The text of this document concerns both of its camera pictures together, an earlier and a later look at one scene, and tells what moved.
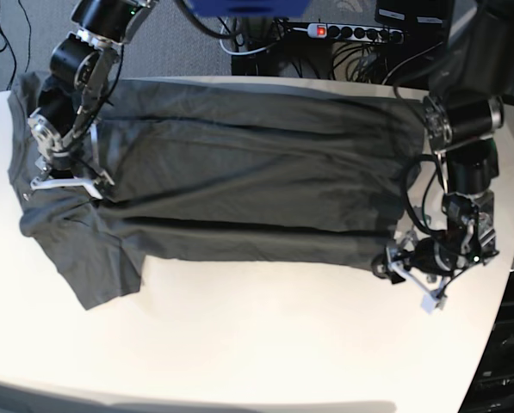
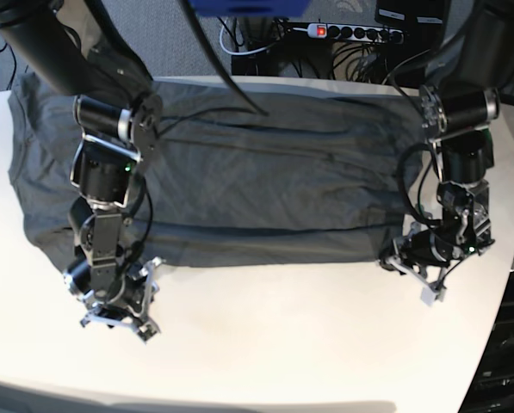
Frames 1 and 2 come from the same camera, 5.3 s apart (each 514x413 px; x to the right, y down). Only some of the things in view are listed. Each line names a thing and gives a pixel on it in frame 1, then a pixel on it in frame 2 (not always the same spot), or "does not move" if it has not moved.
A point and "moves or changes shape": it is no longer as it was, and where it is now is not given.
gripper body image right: (452, 250) → (441, 245)
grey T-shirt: (209, 169) moves or changes shape
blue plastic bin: (251, 9) does not move
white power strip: (356, 33) does not move
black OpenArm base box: (502, 382) does not move
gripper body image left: (62, 166) → (124, 294)
